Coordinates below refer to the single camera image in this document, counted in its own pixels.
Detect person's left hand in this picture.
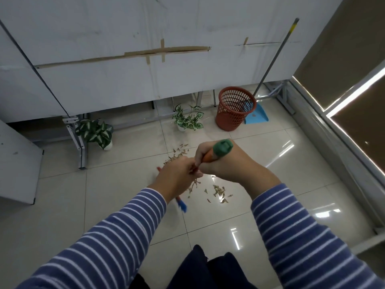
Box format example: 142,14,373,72
147,157,200,204

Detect person's right hand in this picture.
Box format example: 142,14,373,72
195,141,281,198

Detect orange broom with green cap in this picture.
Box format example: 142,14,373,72
156,139,234,213

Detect person's left forearm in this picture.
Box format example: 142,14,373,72
15,187,168,289

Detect person's right forearm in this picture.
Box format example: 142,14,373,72
251,183,385,289

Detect potted plant with striped leaves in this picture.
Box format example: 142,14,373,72
172,104,205,132

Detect red plastic waste basket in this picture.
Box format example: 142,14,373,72
215,86,257,131

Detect potted plant with broad leaves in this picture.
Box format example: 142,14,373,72
75,119,114,151

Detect person's dark trousers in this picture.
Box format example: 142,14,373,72
129,244,259,289

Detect grey metal stand leg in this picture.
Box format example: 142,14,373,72
62,115,88,170

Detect short brown tape strip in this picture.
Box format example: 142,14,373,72
235,37,282,47

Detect long brown tape strip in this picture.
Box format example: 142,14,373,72
34,38,211,69

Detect white partition board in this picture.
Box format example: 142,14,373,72
0,0,345,124

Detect white cabinet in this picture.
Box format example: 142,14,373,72
0,119,44,205

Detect brown roller blind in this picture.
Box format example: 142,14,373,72
293,0,385,175

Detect blue dustpan with grey handle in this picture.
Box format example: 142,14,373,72
243,17,300,125

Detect grey metal floor frame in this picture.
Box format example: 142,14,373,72
263,81,297,115

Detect white window frame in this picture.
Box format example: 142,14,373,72
288,59,385,256

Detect thin black cable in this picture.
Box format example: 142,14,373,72
0,19,70,118

